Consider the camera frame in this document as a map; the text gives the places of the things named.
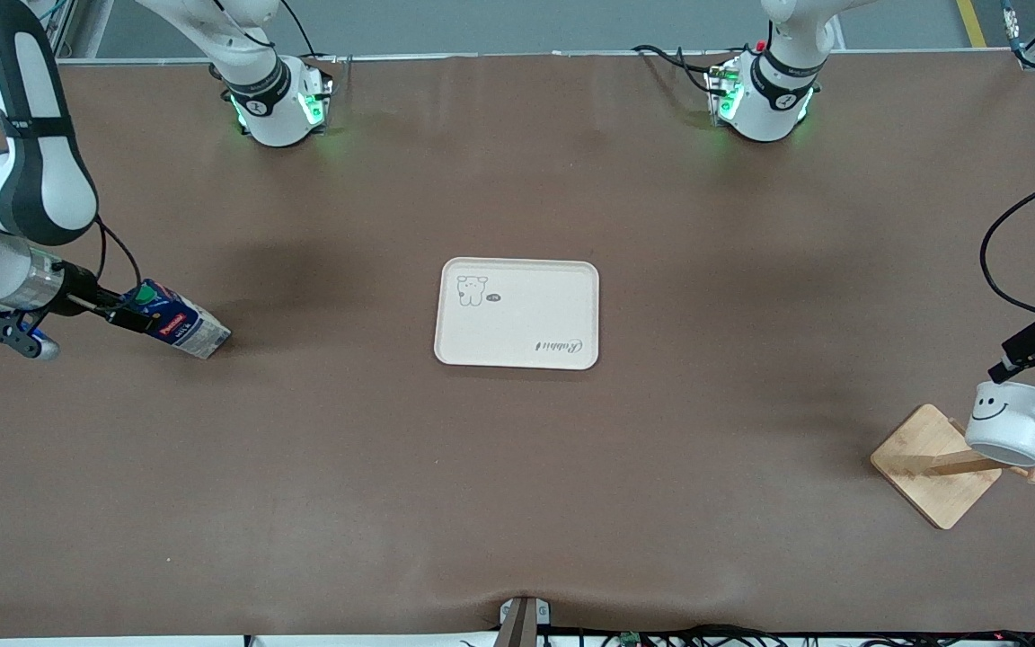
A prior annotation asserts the white smiley mug black handle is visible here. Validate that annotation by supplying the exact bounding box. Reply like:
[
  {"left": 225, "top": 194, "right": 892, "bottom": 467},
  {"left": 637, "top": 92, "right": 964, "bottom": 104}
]
[{"left": 965, "top": 381, "right": 1035, "bottom": 468}]

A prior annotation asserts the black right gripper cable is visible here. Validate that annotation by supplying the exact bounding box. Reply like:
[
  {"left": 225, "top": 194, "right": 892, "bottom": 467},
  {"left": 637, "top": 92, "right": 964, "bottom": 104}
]
[{"left": 91, "top": 216, "right": 143, "bottom": 311}]

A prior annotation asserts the wooden mug stand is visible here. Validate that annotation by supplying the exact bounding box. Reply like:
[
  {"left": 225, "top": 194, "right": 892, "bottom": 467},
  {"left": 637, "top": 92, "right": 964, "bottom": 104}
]
[{"left": 871, "top": 395, "right": 1035, "bottom": 531}]

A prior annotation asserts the cream rectangular tray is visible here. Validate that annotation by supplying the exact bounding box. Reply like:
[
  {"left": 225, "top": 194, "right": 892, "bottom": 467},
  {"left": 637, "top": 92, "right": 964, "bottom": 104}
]
[{"left": 434, "top": 257, "right": 600, "bottom": 370}]

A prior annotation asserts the black arm base cable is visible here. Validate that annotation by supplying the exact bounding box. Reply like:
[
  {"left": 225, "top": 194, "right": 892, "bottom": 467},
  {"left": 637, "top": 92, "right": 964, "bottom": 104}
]
[
  {"left": 279, "top": 0, "right": 343, "bottom": 86},
  {"left": 632, "top": 43, "right": 730, "bottom": 95}
]

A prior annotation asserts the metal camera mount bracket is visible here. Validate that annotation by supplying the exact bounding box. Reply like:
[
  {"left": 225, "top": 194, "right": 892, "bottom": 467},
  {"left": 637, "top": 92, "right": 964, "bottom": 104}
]
[{"left": 498, "top": 596, "right": 553, "bottom": 647}]

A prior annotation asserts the black right arm base cable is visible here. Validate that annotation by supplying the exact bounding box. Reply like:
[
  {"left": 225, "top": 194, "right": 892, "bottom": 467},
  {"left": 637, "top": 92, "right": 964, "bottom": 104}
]
[{"left": 279, "top": 0, "right": 343, "bottom": 86}]

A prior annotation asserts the brown table cover mat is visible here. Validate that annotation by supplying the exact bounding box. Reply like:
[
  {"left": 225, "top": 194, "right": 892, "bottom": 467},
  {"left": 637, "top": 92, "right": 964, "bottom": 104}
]
[{"left": 0, "top": 49, "right": 1035, "bottom": 641}]

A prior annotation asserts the black left arm base cable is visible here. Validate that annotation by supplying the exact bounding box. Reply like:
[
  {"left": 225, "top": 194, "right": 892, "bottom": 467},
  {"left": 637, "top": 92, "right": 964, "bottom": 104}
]
[{"left": 632, "top": 43, "right": 730, "bottom": 95}]

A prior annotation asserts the aluminium frame with cables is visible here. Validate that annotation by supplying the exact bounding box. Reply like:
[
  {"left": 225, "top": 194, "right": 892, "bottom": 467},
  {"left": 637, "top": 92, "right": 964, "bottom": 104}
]
[{"left": 0, "top": 0, "right": 78, "bottom": 82}]

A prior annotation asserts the blue milk carton green cap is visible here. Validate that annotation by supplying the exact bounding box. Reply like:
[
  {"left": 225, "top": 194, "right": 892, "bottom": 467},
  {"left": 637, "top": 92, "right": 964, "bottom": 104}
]
[{"left": 118, "top": 279, "right": 233, "bottom": 360}]

